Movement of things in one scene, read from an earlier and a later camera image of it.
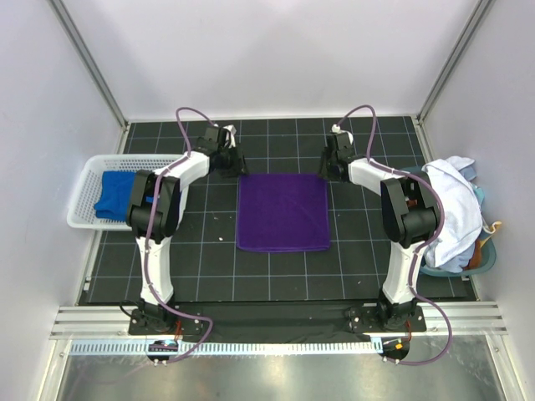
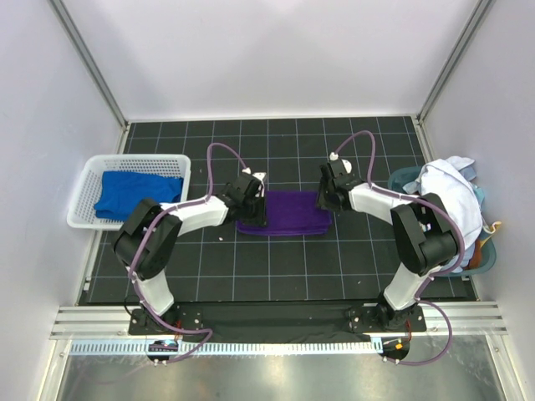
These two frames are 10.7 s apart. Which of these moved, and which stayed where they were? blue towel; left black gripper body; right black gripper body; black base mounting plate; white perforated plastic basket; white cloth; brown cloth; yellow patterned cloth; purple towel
Moved: purple towel; left black gripper body; right black gripper body
Stayed: white cloth; white perforated plastic basket; blue towel; black base mounting plate; yellow patterned cloth; brown cloth
